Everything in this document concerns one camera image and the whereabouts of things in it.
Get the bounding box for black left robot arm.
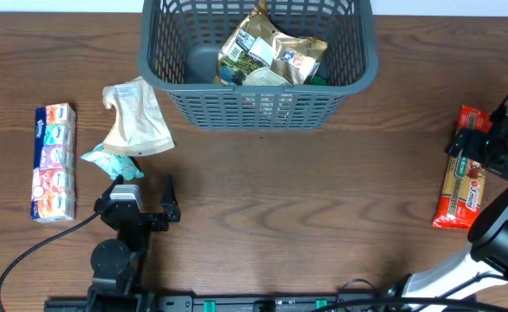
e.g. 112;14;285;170
90;176;181;296

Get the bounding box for beige paper pouch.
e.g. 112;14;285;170
102;76;175;157

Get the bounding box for red San Remo spaghetti pack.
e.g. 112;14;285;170
433;106;492;230

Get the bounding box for green lidded seasoning jar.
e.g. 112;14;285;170
309;76;328;86

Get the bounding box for grey plastic lattice basket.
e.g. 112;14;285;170
138;0;378;130

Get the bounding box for black left cable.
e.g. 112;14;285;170
0;212;104;312

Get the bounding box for black cable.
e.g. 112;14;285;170
309;77;508;312
0;212;104;312

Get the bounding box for mint green wipes packet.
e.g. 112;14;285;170
81;143;144;180

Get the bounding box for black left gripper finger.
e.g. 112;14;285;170
97;175;123;203
161;175;178;209

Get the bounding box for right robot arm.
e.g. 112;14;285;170
388;104;508;311

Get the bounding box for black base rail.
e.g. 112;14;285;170
43;292;480;312

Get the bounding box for gold foil snack bag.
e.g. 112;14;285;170
213;1;328;86

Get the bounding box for black right cable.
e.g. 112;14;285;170
309;77;508;312

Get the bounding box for Kleenex tissue multipack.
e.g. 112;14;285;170
30;103;75;224

